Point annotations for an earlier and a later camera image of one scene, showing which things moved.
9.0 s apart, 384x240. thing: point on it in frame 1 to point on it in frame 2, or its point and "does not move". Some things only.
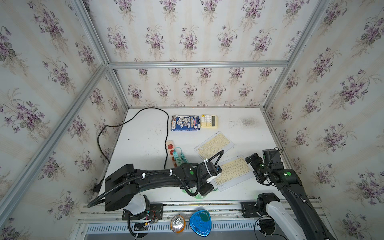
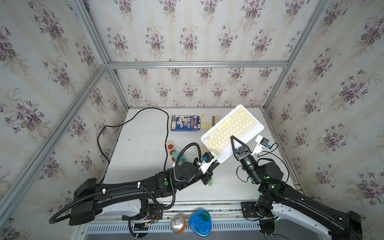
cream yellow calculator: [209, 121] does not move
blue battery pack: [184, 123] does not move
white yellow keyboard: [235, 171] to [239, 123]
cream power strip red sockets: [170, 148] does not move
